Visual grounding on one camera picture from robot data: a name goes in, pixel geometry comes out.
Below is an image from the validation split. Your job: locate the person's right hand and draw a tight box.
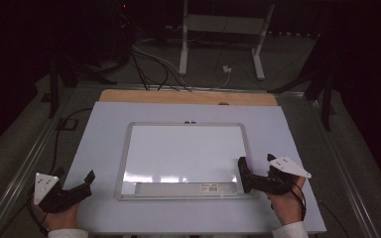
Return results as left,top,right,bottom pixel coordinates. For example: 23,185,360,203
267,177,308,227

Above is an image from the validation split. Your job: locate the white floor cable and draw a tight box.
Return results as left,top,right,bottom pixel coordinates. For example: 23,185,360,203
131,38,192,92

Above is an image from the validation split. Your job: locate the person's left white sleeve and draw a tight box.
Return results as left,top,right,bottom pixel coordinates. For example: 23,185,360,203
48,228,89,238

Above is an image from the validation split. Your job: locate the white plug with cable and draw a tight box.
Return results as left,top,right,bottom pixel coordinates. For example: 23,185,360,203
191,64,233,91

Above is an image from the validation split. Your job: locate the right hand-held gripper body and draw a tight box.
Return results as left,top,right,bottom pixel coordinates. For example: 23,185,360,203
261,156,313,195

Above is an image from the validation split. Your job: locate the person's left hand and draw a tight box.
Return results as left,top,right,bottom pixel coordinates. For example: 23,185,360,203
33,201,80,230

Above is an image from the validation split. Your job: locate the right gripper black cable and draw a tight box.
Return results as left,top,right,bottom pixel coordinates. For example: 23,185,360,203
291,182,309,222

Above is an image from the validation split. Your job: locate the black square floor plate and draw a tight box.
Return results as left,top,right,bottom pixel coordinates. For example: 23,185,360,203
56,117,79,132

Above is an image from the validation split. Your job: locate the black tripod stand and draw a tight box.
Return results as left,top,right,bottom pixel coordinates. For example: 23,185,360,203
41,58,117,119
267,33,338,132

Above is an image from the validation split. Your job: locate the metal frame rail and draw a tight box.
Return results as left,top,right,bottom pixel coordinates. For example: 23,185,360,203
0,88,77,238
306,95,380,238

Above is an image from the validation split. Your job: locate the dark equipment rack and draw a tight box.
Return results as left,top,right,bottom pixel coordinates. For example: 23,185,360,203
110,0,137,68

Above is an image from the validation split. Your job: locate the grey metal stand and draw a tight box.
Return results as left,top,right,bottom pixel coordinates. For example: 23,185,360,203
178,0,276,81

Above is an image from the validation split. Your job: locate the bundle of black floor cables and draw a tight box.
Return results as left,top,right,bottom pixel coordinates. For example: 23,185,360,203
129,49,192,93

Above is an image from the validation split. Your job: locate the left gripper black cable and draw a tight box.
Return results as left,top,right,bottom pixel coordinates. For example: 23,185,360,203
26,192,50,234

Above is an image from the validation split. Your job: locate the long black floor cable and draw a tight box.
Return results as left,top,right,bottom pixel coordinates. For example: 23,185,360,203
52,107,94,173

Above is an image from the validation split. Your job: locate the black and purple whiteboard eraser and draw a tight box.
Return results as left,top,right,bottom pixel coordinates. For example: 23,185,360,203
237,156,255,194

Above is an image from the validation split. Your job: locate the large white table sheet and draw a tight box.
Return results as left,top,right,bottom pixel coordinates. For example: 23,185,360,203
63,100,327,236

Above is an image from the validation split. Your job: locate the silver-framed whiteboard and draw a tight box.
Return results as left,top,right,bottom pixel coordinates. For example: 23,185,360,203
113,121,259,202

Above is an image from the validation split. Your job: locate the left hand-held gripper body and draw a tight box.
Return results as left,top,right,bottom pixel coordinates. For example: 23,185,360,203
33,172,92,213

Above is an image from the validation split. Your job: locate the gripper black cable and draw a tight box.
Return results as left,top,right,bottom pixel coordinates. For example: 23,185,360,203
26,192,50,234
291,182,309,222

